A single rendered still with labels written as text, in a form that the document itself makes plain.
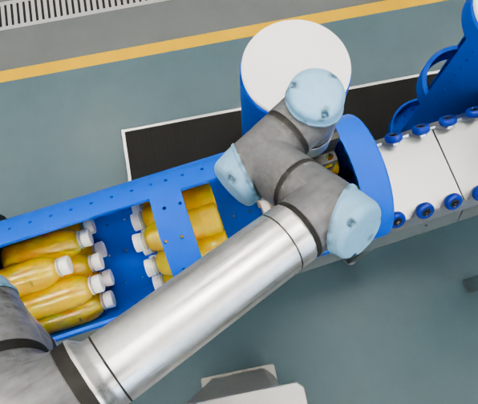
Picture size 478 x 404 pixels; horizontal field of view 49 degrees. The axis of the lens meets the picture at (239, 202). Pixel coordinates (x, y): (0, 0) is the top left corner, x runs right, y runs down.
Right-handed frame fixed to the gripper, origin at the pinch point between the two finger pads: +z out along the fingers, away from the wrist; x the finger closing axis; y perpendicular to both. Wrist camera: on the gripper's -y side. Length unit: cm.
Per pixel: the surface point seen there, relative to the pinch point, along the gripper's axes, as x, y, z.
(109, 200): 8.3, -33.9, 6.8
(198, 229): -2.2, -18.6, 10.6
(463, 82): 23, 66, 46
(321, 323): -30, 14, 127
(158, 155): 56, -29, 113
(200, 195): 5.5, -16.2, 14.0
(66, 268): -1.3, -46.6, 11.5
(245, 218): 1.5, -7.3, 31.9
